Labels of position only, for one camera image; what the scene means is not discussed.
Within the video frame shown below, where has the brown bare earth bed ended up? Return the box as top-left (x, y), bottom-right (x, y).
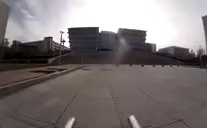
top-left (0, 64), bottom-right (82, 90)

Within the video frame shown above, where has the grey paved plaza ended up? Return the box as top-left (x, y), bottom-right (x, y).
top-left (0, 63), bottom-right (207, 128)

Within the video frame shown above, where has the robot's own part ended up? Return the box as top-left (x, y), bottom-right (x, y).
top-left (63, 116), bottom-right (77, 128)
top-left (128, 114), bottom-right (142, 128)

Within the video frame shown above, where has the bare tree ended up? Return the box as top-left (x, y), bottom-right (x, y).
top-left (196, 46), bottom-right (207, 66)

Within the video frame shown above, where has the low distant building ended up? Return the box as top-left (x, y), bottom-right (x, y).
top-left (157, 45), bottom-right (196, 61)

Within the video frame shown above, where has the low long building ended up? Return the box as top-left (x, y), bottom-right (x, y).
top-left (10, 36), bottom-right (71, 56)

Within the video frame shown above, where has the large grey multi-storey building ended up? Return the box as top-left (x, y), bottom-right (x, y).
top-left (67, 26), bottom-right (157, 54)

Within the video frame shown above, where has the wide sloped stairway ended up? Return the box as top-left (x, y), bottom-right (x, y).
top-left (48, 50), bottom-right (182, 66)

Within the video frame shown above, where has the light pole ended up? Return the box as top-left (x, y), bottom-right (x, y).
top-left (58, 30), bottom-right (66, 65)

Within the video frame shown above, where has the raised kerb strip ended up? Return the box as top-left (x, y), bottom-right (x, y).
top-left (0, 64), bottom-right (87, 100)

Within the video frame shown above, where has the row of dark bollards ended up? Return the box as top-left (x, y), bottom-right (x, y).
top-left (114, 63), bottom-right (183, 68)

